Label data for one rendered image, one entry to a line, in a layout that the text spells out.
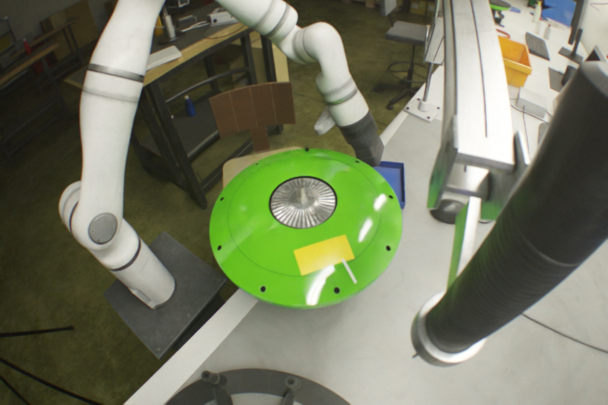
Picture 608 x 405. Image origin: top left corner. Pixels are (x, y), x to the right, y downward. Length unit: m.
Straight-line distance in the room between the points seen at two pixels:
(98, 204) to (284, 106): 0.92
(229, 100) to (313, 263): 0.91
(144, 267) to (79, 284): 1.60
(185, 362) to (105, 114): 0.43
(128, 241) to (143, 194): 1.77
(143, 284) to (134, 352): 1.15
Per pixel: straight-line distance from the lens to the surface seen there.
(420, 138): 0.89
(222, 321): 0.58
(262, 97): 1.22
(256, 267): 0.43
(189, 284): 0.72
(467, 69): 0.27
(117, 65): 0.44
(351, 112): 0.59
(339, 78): 0.57
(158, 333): 0.71
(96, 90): 0.45
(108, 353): 1.86
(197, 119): 2.31
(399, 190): 0.72
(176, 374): 0.59
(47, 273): 2.48
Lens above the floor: 1.45
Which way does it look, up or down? 46 degrees down
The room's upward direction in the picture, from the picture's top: 6 degrees counter-clockwise
